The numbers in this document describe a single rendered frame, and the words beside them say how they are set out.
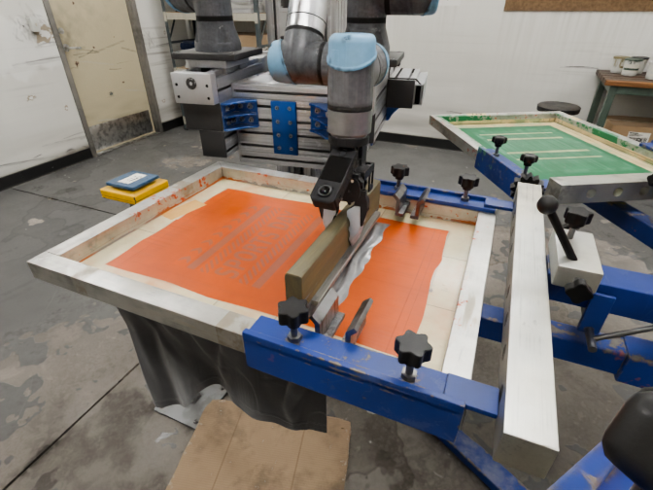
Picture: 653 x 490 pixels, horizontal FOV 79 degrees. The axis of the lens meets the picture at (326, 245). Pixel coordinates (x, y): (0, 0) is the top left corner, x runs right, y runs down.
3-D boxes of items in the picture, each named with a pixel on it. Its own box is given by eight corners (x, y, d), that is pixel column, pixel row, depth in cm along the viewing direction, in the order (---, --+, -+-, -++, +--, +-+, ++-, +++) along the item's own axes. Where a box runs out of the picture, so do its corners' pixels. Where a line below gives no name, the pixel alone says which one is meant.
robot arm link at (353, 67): (383, 32, 63) (371, 35, 56) (378, 104, 69) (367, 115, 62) (336, 31, 65) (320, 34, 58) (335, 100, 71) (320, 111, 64)
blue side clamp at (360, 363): (246, 366, 58) (241, 332, 55) (263, 343, 62) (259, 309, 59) (454, 443, 48) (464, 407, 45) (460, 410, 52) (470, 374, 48)
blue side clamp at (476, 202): (366, 210, 102) (367, 185, 98) (372, 202, 106) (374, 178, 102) (489, 233, 92) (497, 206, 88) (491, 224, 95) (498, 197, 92)
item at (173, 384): (154, 409, 99) (104, 272, 77) (164, 398, 102) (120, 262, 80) (322, 486, 83) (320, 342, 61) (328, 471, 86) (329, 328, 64)
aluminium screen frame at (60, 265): (33, 277, 75) (25, 261, 73) (220, 172, 121) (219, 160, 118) (461, 431, 48) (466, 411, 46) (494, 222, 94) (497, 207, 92)
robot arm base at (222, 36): (209, 47, 140) (205, 14, 135) (249, 48, 137) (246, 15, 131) (186, 51, 128) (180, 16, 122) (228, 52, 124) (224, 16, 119)
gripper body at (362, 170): (374, 192, 77) (378, 129, 71) (360, 209, 70) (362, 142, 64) (337, 185, 80) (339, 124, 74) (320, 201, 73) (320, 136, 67)
